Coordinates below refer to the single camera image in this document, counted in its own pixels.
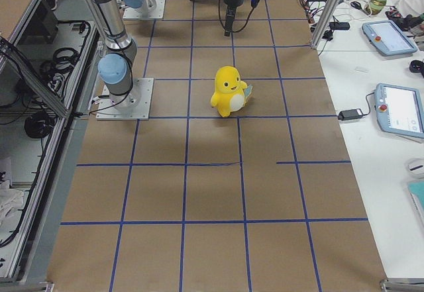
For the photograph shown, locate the yellow plush toy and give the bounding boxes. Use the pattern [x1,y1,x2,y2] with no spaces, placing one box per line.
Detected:
[210,66,252,118]

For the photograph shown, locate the far teach pendant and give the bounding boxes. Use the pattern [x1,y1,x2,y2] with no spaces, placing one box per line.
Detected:
[362,21,418,56]

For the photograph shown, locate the teach pendant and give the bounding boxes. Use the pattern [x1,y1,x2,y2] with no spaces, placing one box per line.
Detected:
[362,21,418,56]
[374,83,423,139]

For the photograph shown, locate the black power adapter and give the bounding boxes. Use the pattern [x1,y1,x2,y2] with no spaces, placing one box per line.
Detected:
[337,108,364,121]

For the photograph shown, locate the near teach pendant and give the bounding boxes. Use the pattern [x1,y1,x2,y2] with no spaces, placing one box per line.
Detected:
[374,83,423,139]

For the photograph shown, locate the white computer mouse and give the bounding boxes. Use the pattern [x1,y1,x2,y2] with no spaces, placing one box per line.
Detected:
[407,158,424,176]

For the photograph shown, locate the aluminium frame post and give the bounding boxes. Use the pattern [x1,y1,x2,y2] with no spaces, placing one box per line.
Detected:
[310,0,340,49]

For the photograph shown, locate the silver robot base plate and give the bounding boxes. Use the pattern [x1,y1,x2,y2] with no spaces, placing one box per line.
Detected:
[95,78,154,121]

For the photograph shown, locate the aluminium side frame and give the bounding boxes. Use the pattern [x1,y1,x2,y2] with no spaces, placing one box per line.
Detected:
[1,0,99,291]

